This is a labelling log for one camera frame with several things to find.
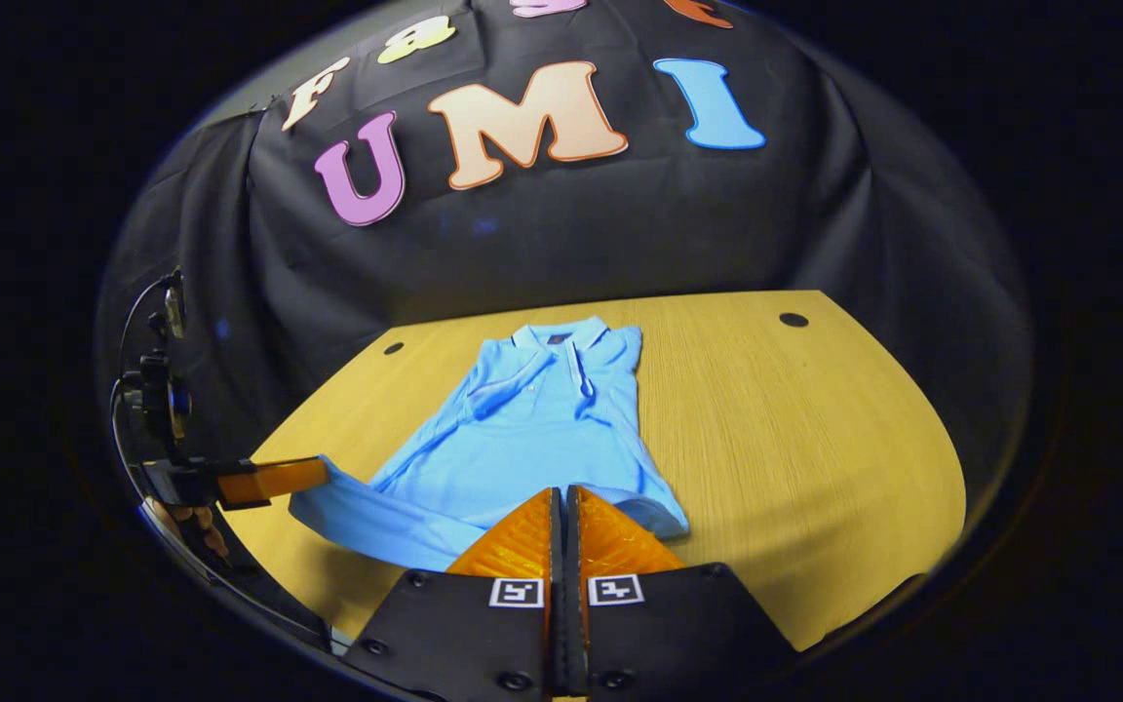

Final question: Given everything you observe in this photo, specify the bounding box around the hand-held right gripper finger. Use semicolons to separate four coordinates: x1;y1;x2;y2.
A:
566;485;802;702
342;487;570;702

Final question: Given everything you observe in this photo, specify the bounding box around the light blue polo T-shirt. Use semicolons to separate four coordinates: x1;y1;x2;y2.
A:
289;315;691;573

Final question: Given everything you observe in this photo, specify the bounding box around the black backdrop cloth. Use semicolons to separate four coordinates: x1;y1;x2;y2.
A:
98;0;1035;469

